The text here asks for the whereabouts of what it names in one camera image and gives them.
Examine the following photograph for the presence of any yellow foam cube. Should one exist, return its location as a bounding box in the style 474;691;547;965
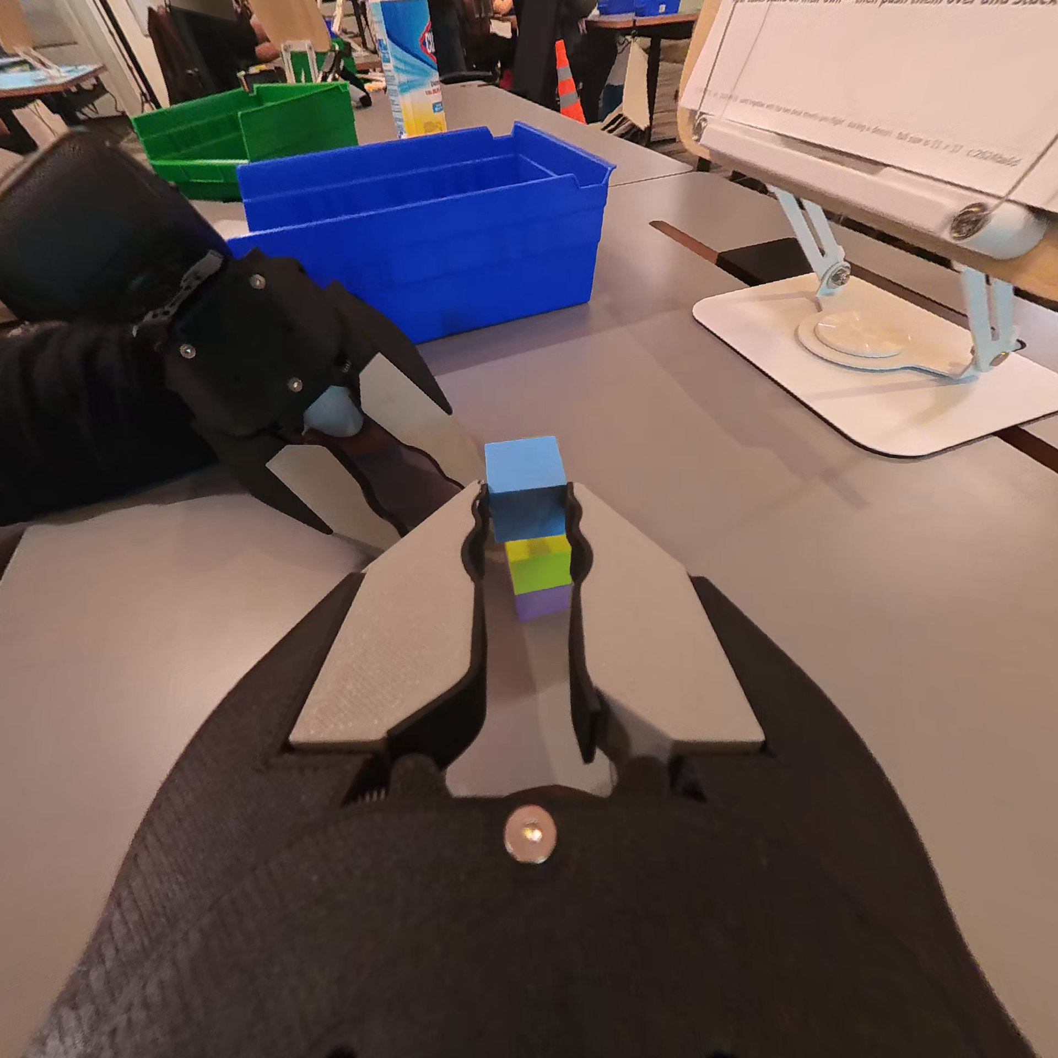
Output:
506;535;574;596

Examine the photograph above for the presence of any person's left forearm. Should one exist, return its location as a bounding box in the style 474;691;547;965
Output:
0;318;220;527

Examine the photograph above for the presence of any brown wooden desk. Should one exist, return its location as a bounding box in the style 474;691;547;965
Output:
0;62;109;154

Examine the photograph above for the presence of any black table cover plate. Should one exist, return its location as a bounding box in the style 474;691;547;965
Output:
717;238;815;286

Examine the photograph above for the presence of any orange traffic cone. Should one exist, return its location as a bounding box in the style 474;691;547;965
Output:
552;39;588;125

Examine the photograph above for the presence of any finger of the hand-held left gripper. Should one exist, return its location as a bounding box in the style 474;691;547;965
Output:
358;354;486;490
264;382;466;552

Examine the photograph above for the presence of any disinfectant wipes canister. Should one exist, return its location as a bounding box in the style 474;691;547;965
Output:
366;0;448;139

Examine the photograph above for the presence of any purple foam cube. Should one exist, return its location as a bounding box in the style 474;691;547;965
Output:
515;582;574;623

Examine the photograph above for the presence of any blue foam cube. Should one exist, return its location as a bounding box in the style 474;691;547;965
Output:
484;436;569;545

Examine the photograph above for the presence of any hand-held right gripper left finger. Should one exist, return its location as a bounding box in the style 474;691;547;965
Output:
288;482;489;770

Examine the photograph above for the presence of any white instruction sheet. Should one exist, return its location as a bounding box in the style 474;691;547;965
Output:
727;0;1058;195

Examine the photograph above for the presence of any green plastic bin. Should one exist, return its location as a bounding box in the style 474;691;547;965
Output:
131;81;360;202

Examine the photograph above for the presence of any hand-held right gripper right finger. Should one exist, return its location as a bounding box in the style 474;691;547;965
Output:
566;482;767;763

